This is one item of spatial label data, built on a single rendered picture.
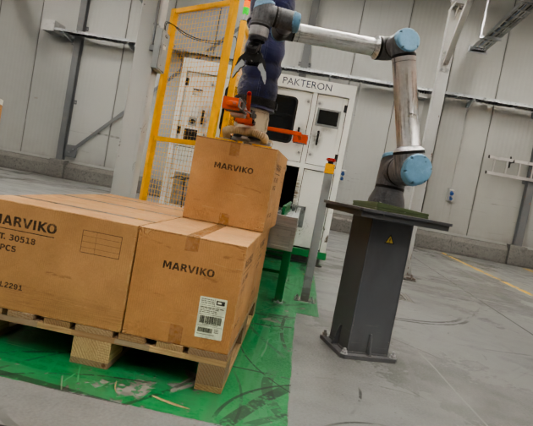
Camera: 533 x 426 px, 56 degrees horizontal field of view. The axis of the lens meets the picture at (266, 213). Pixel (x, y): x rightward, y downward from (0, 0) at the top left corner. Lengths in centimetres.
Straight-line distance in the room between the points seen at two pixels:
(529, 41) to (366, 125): 401
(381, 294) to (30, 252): 162
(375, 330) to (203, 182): 114
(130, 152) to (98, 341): 221
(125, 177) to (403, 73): 228
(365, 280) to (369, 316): 19
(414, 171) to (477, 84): 1025
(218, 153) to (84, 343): 103
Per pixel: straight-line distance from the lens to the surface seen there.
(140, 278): 187
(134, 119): 397
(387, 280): 261
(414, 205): 596
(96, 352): 199
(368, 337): 265
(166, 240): 183
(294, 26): 240
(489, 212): 1250
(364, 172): 1191
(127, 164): 396
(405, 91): 251
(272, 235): 302
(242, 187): 237
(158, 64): 397
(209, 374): 190
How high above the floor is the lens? 77
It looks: 3 degrees down
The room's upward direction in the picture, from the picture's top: 11 degrees clockwise
